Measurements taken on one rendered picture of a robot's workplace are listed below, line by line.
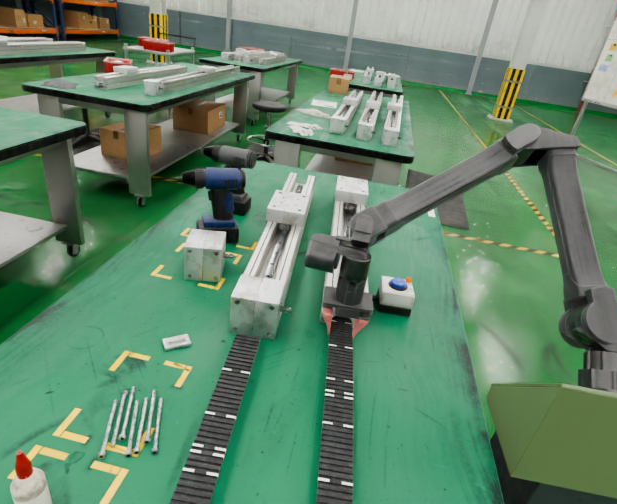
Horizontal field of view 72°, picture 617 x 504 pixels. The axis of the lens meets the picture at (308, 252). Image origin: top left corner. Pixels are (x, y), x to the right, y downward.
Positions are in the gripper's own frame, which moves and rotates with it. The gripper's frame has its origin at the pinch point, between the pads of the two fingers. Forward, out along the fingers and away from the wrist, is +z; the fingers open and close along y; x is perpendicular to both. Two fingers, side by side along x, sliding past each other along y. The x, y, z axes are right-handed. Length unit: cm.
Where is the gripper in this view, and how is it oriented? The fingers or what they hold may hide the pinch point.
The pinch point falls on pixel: (341, 332)
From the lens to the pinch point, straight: 94.6
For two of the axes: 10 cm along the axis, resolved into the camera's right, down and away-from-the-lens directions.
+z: -1.3, 8.7, 4.7
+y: -9.9, -1.6, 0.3
